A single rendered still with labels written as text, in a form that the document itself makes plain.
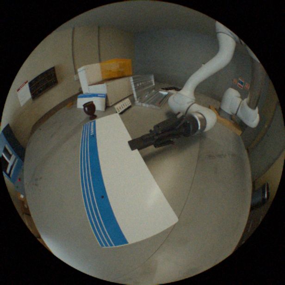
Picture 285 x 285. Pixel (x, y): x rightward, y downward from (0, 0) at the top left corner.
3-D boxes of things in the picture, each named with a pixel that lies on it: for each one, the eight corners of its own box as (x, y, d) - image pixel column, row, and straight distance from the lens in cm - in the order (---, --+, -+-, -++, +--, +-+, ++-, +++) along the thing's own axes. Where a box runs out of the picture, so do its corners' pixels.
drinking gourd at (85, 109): (85, 121, 63) (79, 107, 60) (92, 114, 68) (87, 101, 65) (94, 121, 57) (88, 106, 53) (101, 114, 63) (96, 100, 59)
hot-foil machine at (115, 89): (110, 107, 70) (101, 57, 66) (84, 104, 102) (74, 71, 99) (147, 87, 130) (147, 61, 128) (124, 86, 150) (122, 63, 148)
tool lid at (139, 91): (132, 77, 63) (129, 77, 64) (137, 102, 66) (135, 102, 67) (153, 74, 103) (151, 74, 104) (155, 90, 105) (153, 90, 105)
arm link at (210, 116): (201, 139, 40) (181, 122, 45) (213, 130, 53) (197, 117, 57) (212, 118, 35) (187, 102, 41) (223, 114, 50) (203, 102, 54)
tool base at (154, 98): (159, 109, 61) (160, 105, 59) (134, 104, 68) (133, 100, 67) (170, 95, 102) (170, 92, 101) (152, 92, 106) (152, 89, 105)
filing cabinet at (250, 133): (246, 150, 366) (267, 120, 347) (235, 142, 326) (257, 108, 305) (243, 140, 399) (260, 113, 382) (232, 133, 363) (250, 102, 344)
